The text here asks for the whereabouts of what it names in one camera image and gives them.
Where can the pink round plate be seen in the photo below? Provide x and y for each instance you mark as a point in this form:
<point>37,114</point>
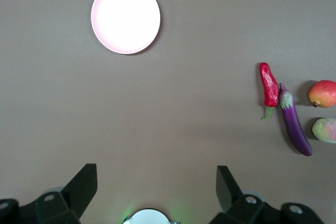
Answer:
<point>126,16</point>

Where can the red chili pepper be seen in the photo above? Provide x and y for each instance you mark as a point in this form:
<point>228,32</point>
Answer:
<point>269,87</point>

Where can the pink green peach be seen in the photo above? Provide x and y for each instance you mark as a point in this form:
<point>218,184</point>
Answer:
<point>325,130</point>

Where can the purple eggplant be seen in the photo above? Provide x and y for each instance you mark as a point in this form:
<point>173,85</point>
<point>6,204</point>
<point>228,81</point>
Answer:
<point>292,121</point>

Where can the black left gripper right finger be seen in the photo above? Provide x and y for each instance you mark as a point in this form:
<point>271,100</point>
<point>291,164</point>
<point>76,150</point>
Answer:
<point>231,197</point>

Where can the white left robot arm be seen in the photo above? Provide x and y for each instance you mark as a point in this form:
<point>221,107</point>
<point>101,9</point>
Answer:
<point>149,217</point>

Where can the brown table cloth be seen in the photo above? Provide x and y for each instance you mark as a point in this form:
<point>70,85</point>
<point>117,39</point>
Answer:
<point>157,116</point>

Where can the red pomegranate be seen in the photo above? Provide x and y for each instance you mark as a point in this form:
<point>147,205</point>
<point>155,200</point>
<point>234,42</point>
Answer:
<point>324,94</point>

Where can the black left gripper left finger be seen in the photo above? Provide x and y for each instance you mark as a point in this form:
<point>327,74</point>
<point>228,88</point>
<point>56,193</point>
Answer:
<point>76,195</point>

